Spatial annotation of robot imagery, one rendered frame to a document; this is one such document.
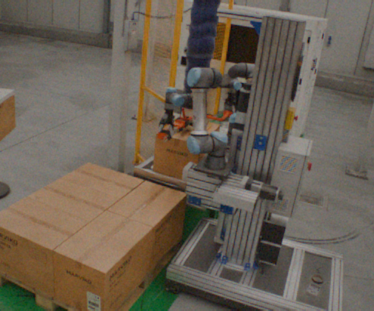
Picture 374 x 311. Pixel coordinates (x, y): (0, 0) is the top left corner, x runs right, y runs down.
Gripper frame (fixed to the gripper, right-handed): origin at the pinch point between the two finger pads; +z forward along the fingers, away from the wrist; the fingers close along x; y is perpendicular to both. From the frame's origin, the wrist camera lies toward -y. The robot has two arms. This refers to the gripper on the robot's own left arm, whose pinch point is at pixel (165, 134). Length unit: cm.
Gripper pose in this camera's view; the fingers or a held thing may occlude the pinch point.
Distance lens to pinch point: 304.6
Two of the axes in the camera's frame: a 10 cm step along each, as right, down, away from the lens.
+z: -1.2, 9.2, 3.8
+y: 3.4, -3.3, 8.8
